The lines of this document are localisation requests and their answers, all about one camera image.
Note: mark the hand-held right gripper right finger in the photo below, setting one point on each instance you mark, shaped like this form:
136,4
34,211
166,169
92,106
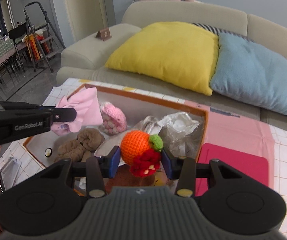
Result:
166,165

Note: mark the pink cloth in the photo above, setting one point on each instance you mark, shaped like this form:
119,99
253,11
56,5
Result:
88,110

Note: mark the grey step ladder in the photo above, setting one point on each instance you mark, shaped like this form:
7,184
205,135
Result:
41,35

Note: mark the black dining chair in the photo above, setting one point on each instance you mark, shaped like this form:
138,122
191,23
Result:
18,33

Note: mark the small round black tin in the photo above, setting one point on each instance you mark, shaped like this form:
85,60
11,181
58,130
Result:
48,152

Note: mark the orange box with white lining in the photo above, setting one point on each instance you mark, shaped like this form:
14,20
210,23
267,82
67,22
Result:
143,100

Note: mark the brown stockings bundle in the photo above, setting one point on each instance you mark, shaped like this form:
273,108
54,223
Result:
83,142

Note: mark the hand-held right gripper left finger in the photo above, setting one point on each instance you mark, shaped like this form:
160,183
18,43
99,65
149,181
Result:
114,160

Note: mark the beige sofa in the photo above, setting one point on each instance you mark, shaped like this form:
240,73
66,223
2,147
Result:
183,12

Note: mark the pink and white crochet toy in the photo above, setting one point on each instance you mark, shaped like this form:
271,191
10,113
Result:
113,117

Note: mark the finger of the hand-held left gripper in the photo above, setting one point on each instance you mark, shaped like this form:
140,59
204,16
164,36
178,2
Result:
63,116

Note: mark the light blue pillow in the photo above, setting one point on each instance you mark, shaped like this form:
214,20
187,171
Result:
256,72

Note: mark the magenta mat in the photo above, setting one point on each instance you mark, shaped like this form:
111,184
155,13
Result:
233,165

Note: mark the cream door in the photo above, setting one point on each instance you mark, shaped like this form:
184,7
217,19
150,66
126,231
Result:
88,7

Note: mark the clear plastic bag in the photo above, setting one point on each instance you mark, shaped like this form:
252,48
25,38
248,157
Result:
181,130

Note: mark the small brown card stand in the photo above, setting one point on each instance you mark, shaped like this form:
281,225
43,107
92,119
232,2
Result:
104,35

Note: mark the grey striped cushion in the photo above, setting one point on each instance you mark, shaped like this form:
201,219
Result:
223,31

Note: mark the crochet orange with red flower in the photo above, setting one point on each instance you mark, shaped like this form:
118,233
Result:
136,146

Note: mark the pink cardboard box lid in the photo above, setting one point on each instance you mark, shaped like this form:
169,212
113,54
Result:
233,130

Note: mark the yellow pillow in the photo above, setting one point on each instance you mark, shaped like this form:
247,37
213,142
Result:
168,52

